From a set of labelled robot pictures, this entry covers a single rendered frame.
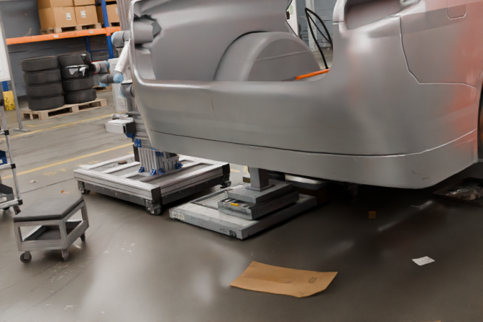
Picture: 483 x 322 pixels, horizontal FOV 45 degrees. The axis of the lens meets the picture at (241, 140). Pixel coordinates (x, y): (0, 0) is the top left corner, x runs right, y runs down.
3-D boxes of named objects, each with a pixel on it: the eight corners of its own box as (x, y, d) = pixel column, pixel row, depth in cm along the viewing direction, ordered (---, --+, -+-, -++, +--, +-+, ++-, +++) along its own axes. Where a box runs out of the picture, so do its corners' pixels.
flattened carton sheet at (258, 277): (320, 301, 302) (319, 295, 301) (229, 287, 329) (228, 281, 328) (339, 276, 328) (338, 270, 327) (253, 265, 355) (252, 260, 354)
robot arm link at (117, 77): (145, 35, 462) (123, 87, 442) (135, 36, 468) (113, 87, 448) (136, 26, 453) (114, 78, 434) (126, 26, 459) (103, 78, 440)
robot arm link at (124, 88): (132, 99, 466) (122, 30, 455) (118, 99, 474) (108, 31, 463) (141, 96, 476) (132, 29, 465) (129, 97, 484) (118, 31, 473)
